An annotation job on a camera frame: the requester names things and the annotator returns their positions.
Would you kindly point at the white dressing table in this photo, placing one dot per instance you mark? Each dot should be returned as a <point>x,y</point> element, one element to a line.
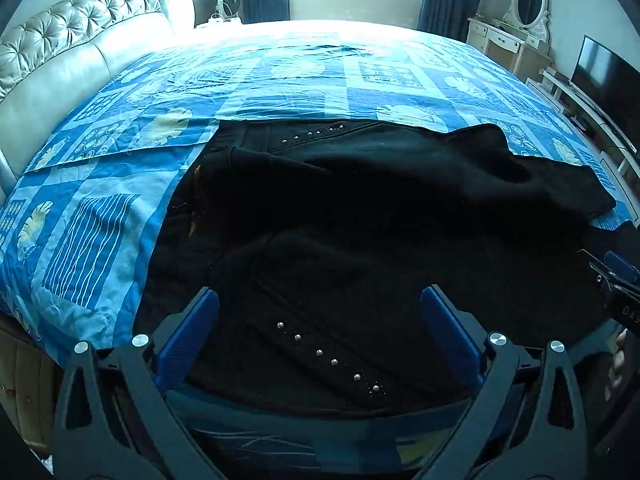
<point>505,42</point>

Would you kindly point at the black pants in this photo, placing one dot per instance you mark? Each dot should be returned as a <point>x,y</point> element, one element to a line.
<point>360,240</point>

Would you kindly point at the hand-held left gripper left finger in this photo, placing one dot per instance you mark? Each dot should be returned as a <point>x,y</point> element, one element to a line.
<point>187,332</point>

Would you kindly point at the oval white-framed mirror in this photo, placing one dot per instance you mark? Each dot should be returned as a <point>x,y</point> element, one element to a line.
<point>529,2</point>

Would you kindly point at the flat screen television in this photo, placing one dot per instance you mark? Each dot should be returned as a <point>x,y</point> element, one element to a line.
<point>607,87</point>

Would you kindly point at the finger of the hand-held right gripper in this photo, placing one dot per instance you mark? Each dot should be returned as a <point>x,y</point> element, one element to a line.
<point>619,263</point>

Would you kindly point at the beige wooden nightstand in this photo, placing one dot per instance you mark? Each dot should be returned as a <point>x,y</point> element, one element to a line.
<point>25,385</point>

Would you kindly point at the blue patterned bed sheet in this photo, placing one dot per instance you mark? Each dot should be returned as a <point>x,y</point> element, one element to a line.
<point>105,240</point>

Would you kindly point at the tufted leather headboard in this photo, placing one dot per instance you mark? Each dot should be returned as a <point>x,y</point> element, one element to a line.
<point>75,45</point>

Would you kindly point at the white television stand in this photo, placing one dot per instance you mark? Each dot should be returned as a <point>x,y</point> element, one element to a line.
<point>590,115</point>

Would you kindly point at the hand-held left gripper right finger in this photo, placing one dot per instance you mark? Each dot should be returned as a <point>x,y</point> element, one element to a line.
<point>450,332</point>

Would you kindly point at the white fan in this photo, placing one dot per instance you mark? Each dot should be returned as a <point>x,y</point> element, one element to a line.
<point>228,4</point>

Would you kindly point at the person's right hand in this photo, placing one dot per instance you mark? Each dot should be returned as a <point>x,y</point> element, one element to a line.
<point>619,360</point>

